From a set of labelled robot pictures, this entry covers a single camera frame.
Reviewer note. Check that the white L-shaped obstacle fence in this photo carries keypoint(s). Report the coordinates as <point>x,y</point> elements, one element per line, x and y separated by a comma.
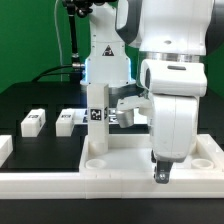
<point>100,184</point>

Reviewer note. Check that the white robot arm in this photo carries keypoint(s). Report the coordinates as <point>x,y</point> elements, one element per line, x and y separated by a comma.
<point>172,36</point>

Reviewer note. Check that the white desk tabletop tray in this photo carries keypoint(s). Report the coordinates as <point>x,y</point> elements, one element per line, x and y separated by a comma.
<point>132,152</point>

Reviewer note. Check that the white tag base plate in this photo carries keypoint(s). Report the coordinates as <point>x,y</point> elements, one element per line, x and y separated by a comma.
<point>81,117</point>

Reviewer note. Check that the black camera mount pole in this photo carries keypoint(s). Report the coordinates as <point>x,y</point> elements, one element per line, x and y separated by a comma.
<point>81,8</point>

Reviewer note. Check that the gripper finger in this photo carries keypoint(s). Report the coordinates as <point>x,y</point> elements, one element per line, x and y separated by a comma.
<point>162,171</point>

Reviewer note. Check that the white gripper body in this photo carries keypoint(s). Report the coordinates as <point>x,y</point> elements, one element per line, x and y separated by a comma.
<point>173,126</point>

